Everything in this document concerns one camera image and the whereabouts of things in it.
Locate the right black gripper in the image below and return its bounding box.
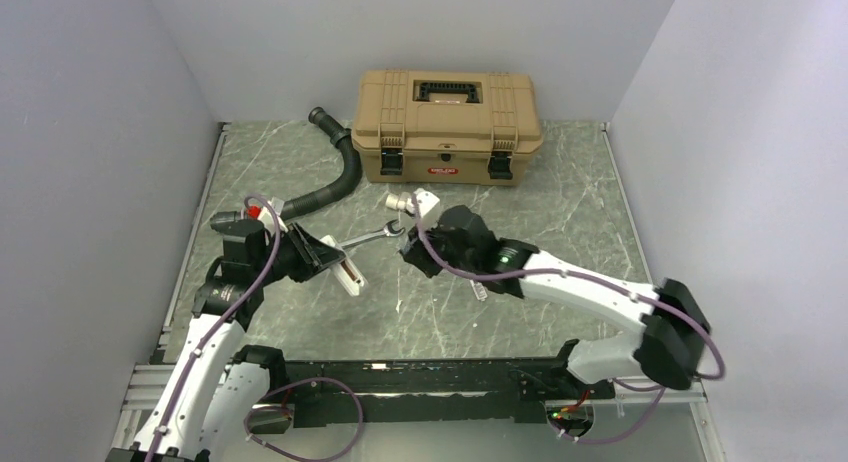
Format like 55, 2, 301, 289
405, 215, 479, 279

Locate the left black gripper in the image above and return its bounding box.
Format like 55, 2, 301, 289
253, 221, 345, 286

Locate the white AC remote control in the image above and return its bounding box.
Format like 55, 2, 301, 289
320, 235, 367, 297

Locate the white battery cover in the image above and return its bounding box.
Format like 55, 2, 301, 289
470, 280, 488, 302

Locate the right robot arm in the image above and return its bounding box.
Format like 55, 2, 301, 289
399, 205, 712, 397

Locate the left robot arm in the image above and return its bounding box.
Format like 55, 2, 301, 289
107, 218, 346, 461

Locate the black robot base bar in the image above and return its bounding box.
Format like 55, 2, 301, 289
258, 357, 615, 428

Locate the white pipe elbow fitting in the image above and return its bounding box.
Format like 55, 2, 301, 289
384, 192, 414, 214

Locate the silver combination wrench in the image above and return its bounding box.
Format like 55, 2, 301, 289
339, 220, 406, 250

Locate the tan plastic toolbox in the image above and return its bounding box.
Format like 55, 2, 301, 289
352, 69, 544, 186

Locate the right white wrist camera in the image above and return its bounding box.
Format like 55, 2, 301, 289
413, 188, 443, 230

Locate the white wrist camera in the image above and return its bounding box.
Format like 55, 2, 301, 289
413, 188, 443, 230
245, 205, 287, 234

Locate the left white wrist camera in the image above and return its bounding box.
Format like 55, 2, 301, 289
245, 205, 287, 234

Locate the black corrugated hose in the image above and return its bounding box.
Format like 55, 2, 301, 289
209, 107, 364, 234

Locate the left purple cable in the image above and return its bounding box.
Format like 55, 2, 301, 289
142, 194, 364, 462

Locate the purple cable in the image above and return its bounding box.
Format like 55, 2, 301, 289
410, 193, 727, 447
142, 194, 364, 462

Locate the aluminium frame rail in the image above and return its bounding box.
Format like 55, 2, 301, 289
122, 359, 707, 411

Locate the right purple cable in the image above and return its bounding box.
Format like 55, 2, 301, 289
410, 193, 727, 447

